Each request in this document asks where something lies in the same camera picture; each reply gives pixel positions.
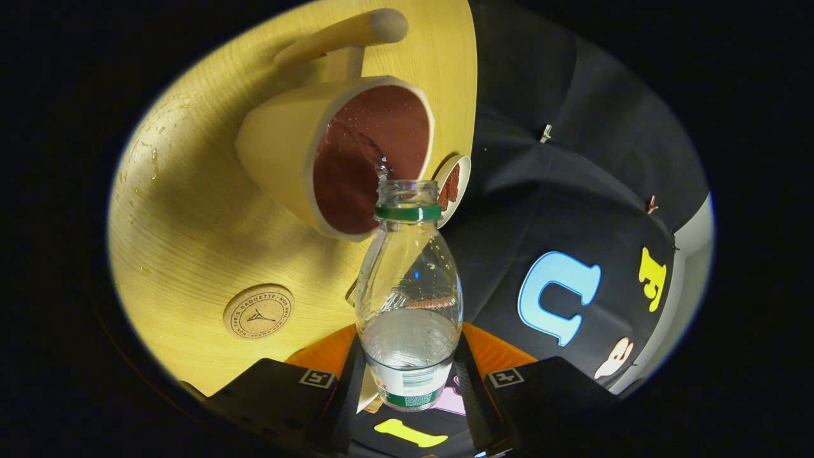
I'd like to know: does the round cork coaster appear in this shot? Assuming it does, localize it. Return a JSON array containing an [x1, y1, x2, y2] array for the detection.
[[223, 284, 295, 340]]

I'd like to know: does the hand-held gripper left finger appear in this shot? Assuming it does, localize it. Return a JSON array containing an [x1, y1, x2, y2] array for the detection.
[[181, 323, 367, 456]]

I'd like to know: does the black backdrop cloth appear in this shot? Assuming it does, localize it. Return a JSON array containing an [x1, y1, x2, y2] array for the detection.
[[356, 0, 710, 458]]

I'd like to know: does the beige cup with wooden handle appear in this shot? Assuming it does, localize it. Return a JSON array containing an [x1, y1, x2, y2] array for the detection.
[[235, 8, 436, 242]]

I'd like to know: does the round white plate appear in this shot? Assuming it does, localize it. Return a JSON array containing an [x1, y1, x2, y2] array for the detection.
[[432, 155, 472, 229]]

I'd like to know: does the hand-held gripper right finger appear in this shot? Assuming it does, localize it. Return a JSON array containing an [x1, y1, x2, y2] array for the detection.
[[454, 321, 621, 457]]

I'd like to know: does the clear plastic juice bottle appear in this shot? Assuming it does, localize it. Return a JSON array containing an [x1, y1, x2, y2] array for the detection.
[[354, 180, 464, 412]]

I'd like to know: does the wooden table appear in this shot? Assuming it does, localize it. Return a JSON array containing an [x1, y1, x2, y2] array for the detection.
[[107, 0, 479, 414]]

